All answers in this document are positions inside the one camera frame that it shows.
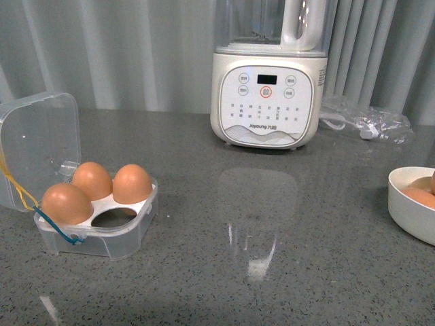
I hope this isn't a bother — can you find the clear plastic bag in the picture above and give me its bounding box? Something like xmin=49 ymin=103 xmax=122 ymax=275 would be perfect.
xmin=319 ymin=95 xmax=414 ymax=145

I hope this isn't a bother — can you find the brown egg back left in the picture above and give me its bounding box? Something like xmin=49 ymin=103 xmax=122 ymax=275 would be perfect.
xmin=71 ymin=162 xmax=113 ymax=201

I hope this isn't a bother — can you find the brown egg back right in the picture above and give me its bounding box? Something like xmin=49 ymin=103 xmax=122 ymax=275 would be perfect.
xmin=112 ymin=164 xmax=153 ymax=204

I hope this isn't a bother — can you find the yellow rubber band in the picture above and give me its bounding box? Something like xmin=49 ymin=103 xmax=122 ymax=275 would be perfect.
xmin=1 ymin=153 xmax=39 ymax=211

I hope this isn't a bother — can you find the white round bowl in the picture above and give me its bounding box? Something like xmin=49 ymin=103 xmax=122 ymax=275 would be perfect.
xmin=388 ymin=166 xmax=434 ymax=245

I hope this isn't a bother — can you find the brown egg front left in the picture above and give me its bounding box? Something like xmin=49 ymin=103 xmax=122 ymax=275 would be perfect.
xmin=41 ymin=183 xmax=94 ymax=225

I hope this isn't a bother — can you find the blue rubber band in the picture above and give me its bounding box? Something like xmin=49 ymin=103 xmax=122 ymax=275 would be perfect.
xmin=33 ymin=206 xmax=84 ymax=245

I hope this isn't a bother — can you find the white power cord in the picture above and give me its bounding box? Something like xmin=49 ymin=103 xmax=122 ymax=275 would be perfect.
xmin=319 ymin=111 xmax=379 ymax=140

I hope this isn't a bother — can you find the clear plastic egg box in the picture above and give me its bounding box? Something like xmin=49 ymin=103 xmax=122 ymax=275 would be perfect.
xmin=1 ymin=92 xmax=158 ymax=259

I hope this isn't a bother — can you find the brown egg in bowl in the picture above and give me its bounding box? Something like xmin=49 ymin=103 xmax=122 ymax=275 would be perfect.
xmin=408 ymin=177 xmax=432 ymax=193
xmin=402 ymin=187 xmax=435 ymax=209

